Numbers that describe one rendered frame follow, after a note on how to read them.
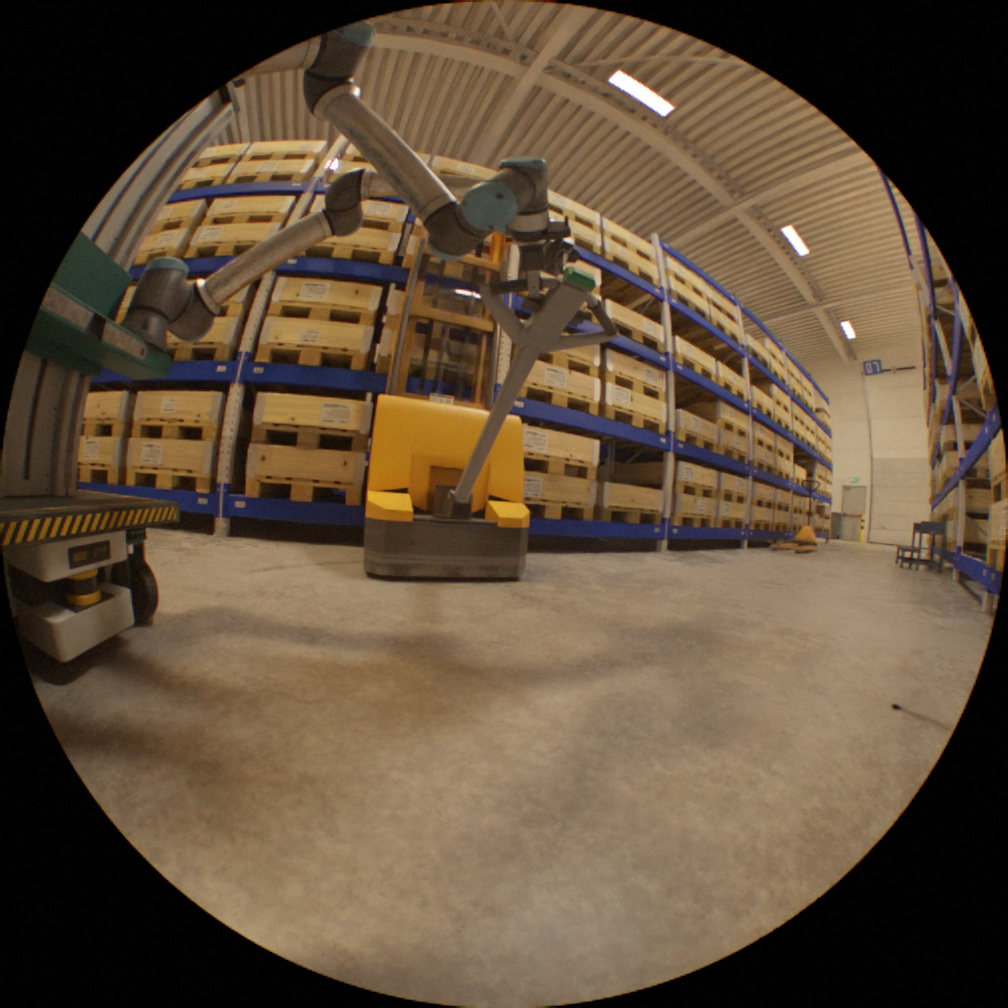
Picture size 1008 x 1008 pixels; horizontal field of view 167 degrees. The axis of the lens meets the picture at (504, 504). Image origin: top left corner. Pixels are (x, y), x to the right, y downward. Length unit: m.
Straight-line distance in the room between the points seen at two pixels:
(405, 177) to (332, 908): 1.06
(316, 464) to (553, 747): 2.07
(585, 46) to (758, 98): 3.21
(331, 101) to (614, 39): 7.02
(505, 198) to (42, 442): 1.17
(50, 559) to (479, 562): 1.53
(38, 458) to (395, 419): 1.51
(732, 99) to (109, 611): 9.06
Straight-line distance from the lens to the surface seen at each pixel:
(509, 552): 1.64
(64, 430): 1.14
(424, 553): 1.52
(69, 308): 0.91
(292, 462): 2.34
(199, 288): 1.26
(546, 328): 0.99
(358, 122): 0.89
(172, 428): 2.78
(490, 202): 0.64
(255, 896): 0.46
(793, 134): 9.24
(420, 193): 0.77
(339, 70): 0.96
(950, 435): 5.92
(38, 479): 1.15
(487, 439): 1.24
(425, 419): 1.77
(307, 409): 2.37
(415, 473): 1.68
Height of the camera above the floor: 0.40
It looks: 1 degrees down
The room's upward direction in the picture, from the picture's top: 5 degrees clockwise
